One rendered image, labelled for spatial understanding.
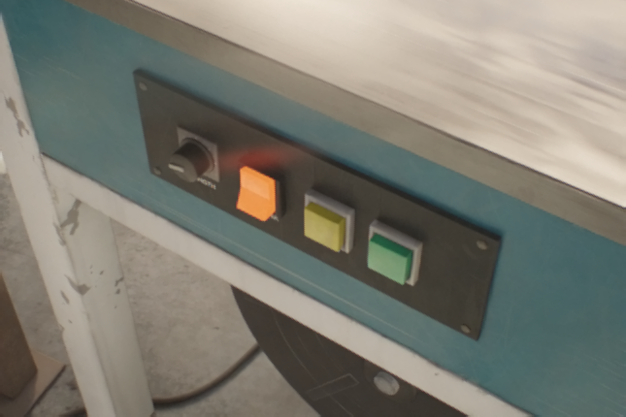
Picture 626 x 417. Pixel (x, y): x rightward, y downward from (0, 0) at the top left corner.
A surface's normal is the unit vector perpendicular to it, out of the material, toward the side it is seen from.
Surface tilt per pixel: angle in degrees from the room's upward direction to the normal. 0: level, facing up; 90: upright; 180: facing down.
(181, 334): 0
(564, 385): 90
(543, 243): 90
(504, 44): 0
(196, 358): 0
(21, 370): 90
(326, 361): 90
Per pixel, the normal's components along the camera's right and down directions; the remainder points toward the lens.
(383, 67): 0.00, -0.71
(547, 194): -0.56, 0.59
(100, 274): 0.83, 0.40
